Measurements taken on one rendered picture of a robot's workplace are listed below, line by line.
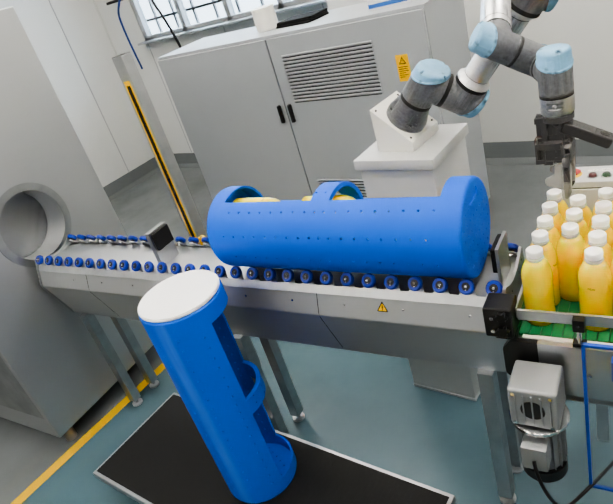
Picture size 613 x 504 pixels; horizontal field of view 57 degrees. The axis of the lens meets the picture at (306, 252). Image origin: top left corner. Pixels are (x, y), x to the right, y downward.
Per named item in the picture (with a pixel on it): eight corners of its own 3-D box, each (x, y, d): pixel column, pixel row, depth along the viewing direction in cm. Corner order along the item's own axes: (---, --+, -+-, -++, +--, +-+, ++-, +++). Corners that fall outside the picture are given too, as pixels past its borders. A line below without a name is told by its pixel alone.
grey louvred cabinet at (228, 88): (259, 198, 516) (202, 37, 448) (491, 206, 384) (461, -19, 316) (221, 228, 481) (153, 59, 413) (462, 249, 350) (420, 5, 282)
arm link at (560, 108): (576, 87, 131) (571, 100, 126) (577, 106, 134) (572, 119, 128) (542, 91, 135) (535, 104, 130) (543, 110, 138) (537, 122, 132)
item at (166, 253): (175, 253, 237) (160, 221, 230) (182, 253, 235) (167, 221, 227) (159, 266, 230) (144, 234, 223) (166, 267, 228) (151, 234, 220)
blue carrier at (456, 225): (265, 240, 219) (242, 173, 206) (495, 245, 171) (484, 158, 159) (222, 281, 199) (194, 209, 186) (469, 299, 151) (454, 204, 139)
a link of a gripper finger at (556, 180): (547, 198, 143) (545, 162, 140) (572, 198, 139) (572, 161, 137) (544, 202, 140) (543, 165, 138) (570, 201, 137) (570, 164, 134)
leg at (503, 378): (509, 459, 216) (490, 332, 186) (525, 462, 212) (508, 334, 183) (506, 471, 212) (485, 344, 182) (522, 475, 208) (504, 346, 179)
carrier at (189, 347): (248, 518, 208) (310, 471, 218) (153, 336, 167) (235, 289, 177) (217, 473, 230) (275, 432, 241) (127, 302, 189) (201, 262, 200)
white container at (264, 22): (266, 27, 384) (260, 5, 378) (284, 24, 375) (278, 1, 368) (252, 34, 374) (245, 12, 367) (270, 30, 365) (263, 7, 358)
